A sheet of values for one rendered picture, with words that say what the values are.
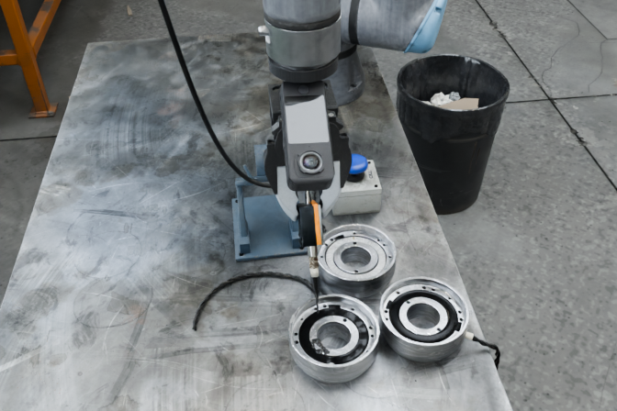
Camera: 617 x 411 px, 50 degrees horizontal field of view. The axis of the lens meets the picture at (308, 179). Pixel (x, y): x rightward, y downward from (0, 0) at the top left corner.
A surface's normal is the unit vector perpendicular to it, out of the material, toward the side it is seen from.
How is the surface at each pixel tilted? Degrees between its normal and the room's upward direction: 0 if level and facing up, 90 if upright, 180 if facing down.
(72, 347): 0
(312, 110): 29
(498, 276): 0
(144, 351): 0
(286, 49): 90
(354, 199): 90
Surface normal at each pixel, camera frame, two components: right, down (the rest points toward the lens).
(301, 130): 0.09, -0.39
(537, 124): -0.02, -0.78
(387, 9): -0.51, 0.58
